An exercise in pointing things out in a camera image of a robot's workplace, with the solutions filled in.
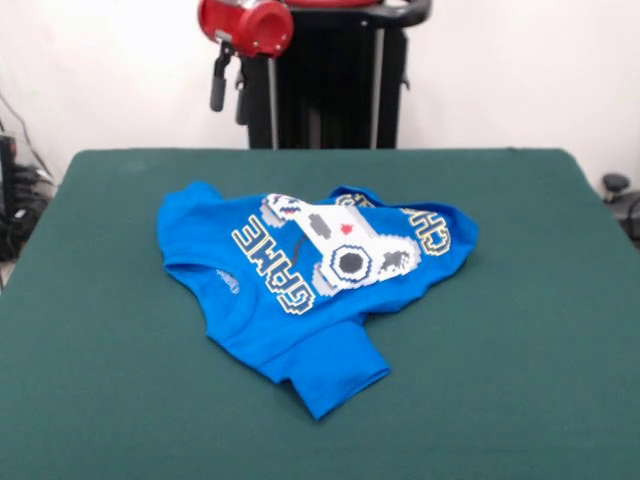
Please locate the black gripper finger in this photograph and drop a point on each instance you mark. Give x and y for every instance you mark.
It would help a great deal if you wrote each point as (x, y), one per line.
(219, 85)
(242, 95)

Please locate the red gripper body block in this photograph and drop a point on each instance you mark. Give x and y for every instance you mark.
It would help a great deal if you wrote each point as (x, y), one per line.
(245, 25)

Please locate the blue printed t-shirt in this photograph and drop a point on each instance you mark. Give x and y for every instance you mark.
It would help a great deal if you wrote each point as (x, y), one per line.
(300, 325)

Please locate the dark green table cloth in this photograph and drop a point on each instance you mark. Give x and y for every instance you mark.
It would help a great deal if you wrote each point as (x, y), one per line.
(500, 350)

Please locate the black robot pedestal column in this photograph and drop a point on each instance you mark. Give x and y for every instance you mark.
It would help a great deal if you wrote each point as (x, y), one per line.
(340, 100)

